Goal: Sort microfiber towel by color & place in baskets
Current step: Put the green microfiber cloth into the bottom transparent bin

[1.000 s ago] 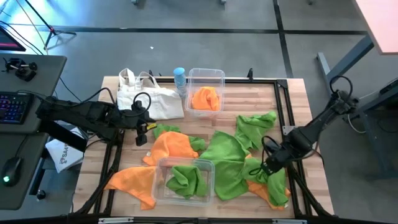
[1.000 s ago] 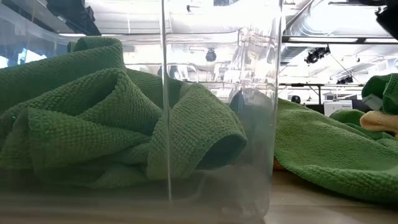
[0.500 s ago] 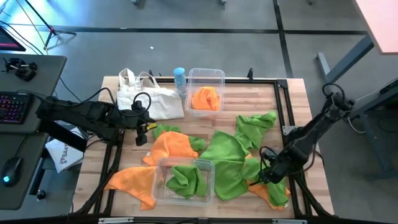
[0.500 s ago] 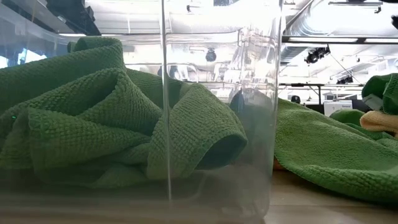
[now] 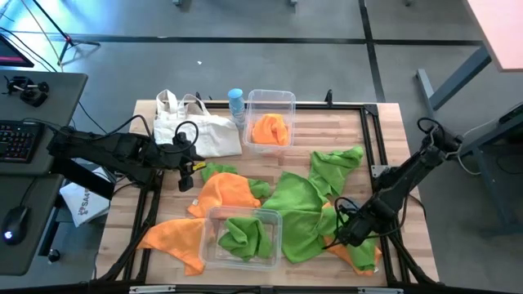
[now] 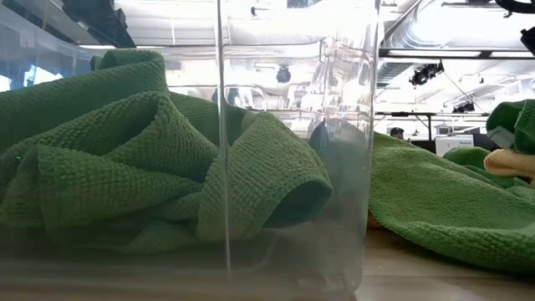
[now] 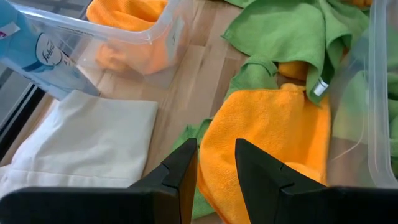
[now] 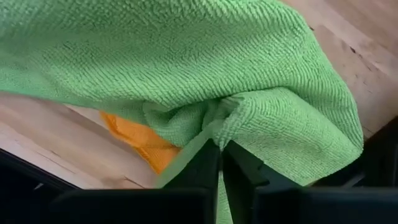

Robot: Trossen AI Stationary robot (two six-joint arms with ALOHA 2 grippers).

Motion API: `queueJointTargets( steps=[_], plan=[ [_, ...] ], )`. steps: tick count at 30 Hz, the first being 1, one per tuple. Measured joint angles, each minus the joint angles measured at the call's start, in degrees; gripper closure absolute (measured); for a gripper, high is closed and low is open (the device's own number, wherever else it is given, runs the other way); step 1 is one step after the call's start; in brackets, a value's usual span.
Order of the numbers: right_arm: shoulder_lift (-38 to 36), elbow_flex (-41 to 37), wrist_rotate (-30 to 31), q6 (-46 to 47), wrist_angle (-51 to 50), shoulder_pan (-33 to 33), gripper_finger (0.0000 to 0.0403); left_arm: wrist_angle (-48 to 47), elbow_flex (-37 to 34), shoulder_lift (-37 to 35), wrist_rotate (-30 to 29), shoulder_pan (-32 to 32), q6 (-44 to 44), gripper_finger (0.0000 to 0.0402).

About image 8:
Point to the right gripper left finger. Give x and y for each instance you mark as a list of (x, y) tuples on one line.
[(192, 205)]

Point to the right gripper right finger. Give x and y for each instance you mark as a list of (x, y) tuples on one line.
[(264, 205)]

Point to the orange microfiber towel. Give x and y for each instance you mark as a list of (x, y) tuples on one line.
[(140, 137)]

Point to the green microfiber towel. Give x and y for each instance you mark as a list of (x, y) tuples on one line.
[(186, 62)]

